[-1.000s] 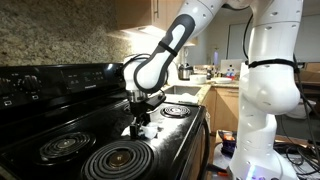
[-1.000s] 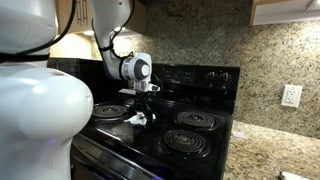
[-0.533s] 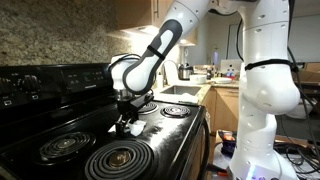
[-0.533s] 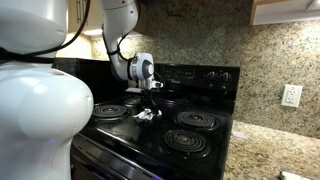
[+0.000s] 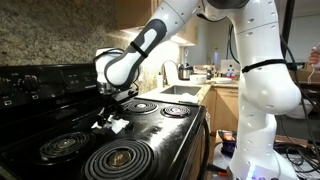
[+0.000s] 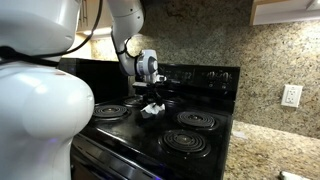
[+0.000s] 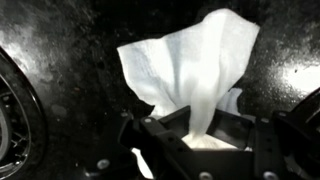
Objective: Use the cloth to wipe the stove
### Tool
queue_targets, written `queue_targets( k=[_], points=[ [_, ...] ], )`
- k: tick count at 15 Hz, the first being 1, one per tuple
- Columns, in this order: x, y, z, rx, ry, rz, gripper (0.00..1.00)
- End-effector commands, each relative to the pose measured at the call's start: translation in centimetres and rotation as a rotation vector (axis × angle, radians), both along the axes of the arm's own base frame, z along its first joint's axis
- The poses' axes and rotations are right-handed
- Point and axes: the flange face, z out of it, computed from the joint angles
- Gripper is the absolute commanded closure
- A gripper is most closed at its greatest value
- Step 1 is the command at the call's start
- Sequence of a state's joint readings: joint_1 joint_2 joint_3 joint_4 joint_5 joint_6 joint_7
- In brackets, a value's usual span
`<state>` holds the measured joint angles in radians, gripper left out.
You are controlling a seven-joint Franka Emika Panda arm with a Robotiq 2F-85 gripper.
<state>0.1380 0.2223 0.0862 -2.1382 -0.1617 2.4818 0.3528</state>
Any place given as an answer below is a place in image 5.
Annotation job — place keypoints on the wooden cabinet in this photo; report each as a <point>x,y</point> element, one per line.
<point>133,13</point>
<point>223,110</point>

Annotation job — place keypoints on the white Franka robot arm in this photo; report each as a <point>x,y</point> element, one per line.
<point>263,93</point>

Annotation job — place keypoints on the white laptop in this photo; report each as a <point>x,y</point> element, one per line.
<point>230,65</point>

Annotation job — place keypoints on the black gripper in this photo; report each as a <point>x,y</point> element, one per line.
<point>110,106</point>

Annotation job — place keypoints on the blue orange tool box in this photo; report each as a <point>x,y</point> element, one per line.
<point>228,143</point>

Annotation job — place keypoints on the large black coil burner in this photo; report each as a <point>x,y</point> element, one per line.
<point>140,106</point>
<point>100,160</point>

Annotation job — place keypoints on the white round basin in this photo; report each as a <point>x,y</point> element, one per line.
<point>303,111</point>

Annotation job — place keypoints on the white handheld controller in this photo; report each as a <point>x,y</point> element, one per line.
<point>316,47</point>

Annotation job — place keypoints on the white plate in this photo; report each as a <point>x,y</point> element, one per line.
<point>222,80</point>

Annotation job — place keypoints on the wooden lower cabinet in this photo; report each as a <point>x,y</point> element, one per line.
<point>223,110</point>

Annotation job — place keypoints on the white cloth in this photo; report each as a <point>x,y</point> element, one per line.
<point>118,126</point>

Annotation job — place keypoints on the person hand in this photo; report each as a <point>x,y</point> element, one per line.
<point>314,59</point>

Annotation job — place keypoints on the white bowl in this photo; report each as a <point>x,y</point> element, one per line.
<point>198,79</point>

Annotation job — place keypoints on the black electric stove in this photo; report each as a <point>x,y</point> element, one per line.
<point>160,133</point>

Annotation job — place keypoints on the white folded rag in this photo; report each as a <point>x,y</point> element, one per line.
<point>190,97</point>

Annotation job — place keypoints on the small black coil burner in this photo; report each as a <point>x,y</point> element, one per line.
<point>65,144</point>
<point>175,111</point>

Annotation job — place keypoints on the arched kitchen faucet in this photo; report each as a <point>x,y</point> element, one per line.
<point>161,71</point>

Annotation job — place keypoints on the steel electric kettle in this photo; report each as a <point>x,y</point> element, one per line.
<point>185,71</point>

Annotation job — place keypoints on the brown cardboard box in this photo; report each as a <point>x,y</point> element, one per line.
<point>301,76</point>

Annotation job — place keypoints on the black stand pole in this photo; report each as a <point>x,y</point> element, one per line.
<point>288,20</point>

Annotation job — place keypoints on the wooden upper cabinet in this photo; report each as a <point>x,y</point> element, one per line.
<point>133,13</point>

